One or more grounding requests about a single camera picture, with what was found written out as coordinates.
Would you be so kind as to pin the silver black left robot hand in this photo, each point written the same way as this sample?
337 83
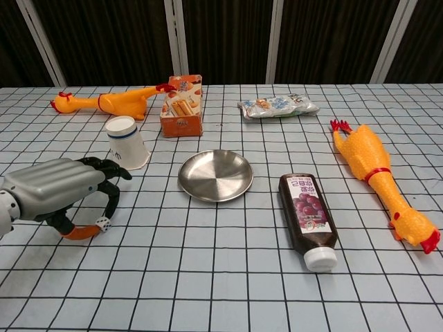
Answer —
52 186

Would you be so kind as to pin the orange biscuit roll box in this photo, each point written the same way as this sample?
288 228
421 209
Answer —
181 110

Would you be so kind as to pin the black pleated curtain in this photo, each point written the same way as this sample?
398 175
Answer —
104 34

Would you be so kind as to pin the silver snack bag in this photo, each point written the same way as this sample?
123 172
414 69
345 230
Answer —
277 107

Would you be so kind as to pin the dark grape sauce bottle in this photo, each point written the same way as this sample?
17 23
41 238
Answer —
308 214

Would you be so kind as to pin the white aluminium frame post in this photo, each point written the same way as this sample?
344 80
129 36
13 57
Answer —
41 41
394 41
176 34
275 41

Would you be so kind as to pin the round steel plate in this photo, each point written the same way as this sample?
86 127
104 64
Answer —
215 174

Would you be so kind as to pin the white paper cup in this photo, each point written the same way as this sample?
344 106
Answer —
126 145

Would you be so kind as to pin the yellow rubber chicken toy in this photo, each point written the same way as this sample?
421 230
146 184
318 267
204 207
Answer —
114 102
373 166

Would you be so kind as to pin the small white die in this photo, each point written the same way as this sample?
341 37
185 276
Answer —
104 224

